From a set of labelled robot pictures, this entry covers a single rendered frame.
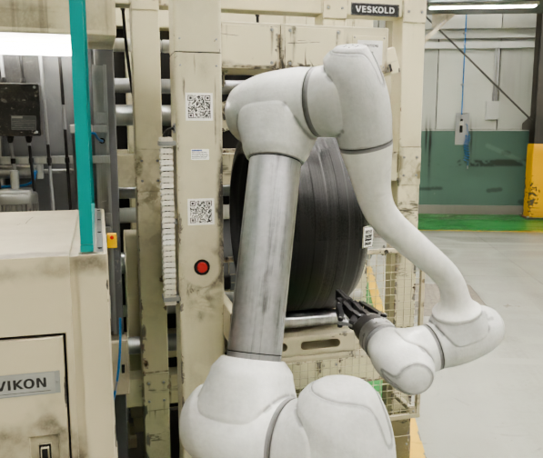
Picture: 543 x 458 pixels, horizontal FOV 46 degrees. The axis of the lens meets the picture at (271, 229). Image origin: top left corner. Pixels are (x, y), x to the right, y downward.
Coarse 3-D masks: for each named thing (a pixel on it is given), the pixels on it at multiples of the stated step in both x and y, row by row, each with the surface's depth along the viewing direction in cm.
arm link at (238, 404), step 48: (240, 96) 121; (288, 96) 115; (288, 144) 117; (288, 192) 117; (240, 240) 118; (288, 240) 117; (240, 288) 115; (240, 336) 113; (240, 384) 108; (288, 384) 112; (192, 432) 111; (240, 432) 106
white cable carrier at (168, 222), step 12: (168, 156) 175; (168, 168) 176; (168, 180) 176; (168, 192) 176; (168, 204) 177; (168, 216) 178; (168, 228) 180; (168, 240) 179; (168, 252) 179; (168, 264) 180; (168, 276) 180; (168, 288) 181
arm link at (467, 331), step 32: (352, 160) 116; (384, 160) 116; (384, 192) 119; (384, 224) 122; (416, 256) 126; (448, 288) 130; (448, 320) 131; (480, 320) 132; (448, 352) 132; (480, 352) 133
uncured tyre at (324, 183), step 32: (320, 160) 171; (320, 192) 167; (352, 192) 170; (320, 224) 167; (352, 224) 169; (320, 256) 169; (352, 256) 172; (288, 288) 172; (320, 288) 175; (352, 288) 180
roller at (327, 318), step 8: (296, 312) 185; (304, 312) 185; (312, 312) 186; (320, 312) 186; (328, 312) 186; (288, 320) 182; (296, 320) 183; (304, 320) 184; (312, 320) 184; (320, 320) 185; (328, 320) 186; (336, 320) 186
